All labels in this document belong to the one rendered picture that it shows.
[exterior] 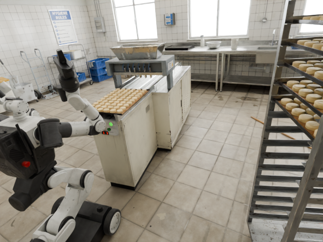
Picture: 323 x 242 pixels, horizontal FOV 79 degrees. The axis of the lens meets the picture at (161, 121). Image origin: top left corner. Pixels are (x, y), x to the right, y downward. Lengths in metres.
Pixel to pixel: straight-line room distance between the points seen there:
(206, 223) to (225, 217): 0.18
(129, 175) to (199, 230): 0.78
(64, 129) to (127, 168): 0.93
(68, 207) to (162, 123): 1.28
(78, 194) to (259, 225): 1.38
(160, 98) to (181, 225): 1.27
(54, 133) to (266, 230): 1.54
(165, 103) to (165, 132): 0.38
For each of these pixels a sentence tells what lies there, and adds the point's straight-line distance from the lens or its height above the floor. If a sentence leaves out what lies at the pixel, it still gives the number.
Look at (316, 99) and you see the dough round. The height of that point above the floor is 1.24.
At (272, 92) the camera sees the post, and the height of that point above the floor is 1.17.
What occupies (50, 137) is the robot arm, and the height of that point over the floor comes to 1.07.
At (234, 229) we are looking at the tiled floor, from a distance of 1.91.
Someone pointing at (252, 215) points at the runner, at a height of 0.23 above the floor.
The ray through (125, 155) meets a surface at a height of 0.47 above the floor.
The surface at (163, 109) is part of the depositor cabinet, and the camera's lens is 2.25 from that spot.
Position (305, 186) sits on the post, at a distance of 0.91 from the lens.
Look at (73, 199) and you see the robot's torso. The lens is 1.74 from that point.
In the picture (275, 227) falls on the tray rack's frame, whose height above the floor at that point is 0.15.
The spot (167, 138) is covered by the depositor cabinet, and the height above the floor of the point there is 0.24.
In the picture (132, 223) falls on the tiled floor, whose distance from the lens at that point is 1.94.
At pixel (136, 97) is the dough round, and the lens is 1.86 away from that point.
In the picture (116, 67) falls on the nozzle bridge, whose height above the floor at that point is 1.09.
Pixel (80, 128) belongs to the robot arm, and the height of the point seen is 1.03.
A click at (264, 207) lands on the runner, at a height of 0.32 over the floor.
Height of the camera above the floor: 1.55
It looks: 27 degrees down
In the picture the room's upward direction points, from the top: 5 degrees counter-clockwise
